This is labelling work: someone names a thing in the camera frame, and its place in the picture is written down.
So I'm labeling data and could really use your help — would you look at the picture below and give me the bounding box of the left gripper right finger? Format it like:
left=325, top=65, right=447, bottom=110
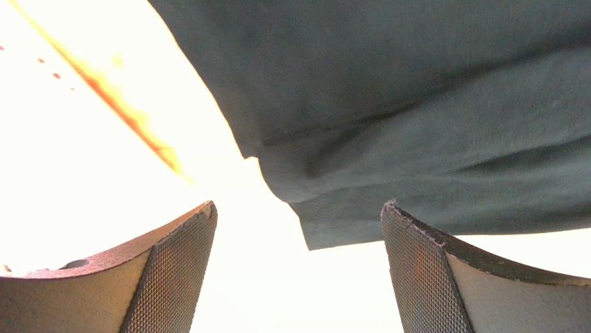
left=381, top=201, right=590, bottom=332

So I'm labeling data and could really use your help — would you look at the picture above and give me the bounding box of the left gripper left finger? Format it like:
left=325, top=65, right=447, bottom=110
left=1, top=202, right=218, bottom=332

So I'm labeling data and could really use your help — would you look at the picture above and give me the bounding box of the black floral t shirt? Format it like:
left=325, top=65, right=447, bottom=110
left=152, top=1, right=590, bottom=250

